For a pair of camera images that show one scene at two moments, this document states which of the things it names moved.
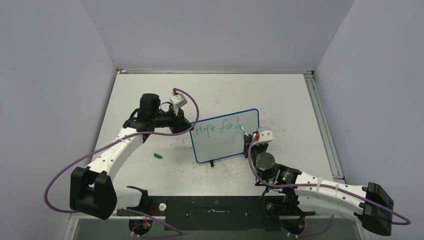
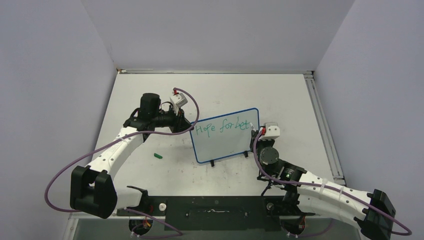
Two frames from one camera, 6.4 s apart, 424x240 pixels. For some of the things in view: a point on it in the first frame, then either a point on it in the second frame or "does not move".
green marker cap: (157, 156) does not move
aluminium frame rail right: (322, 126) does not move
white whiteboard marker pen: (245, 133) to (252, 127)
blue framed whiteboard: (222, 137) does not move
